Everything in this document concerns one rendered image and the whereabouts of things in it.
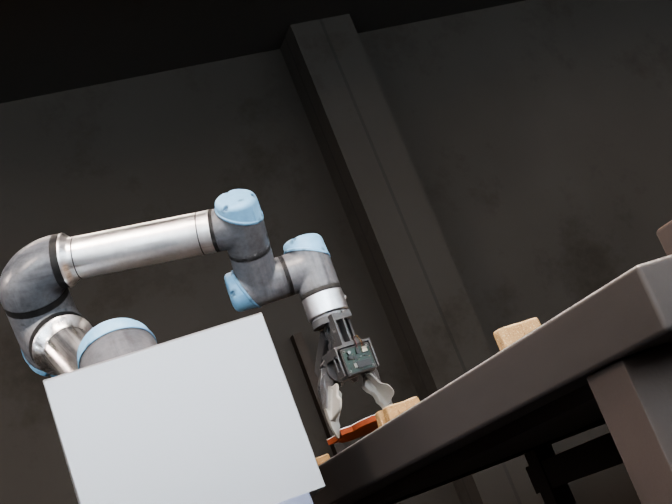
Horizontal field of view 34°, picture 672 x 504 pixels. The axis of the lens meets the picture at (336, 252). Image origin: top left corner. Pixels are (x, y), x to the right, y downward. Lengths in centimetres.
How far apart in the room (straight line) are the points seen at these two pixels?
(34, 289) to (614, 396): 118
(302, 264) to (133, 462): 66
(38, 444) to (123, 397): 299
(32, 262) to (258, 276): 39
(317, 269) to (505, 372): 86
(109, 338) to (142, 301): 298
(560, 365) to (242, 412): 51
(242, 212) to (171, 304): 274
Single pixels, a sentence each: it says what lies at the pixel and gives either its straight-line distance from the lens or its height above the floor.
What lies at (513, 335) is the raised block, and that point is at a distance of 131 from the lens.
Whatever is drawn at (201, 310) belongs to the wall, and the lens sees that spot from 457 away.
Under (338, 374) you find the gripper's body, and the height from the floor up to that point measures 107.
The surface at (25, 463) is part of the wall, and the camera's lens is 436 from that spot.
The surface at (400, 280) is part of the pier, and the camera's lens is 460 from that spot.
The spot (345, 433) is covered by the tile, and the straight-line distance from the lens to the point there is 188.
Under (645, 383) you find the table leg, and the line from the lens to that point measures 98.
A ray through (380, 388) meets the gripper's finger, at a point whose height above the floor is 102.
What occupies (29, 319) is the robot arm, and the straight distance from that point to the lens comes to 196.
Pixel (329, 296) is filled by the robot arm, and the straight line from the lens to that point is 191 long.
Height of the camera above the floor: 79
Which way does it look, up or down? 15 degrees up
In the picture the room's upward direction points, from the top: 21 degrees counter-clockwise
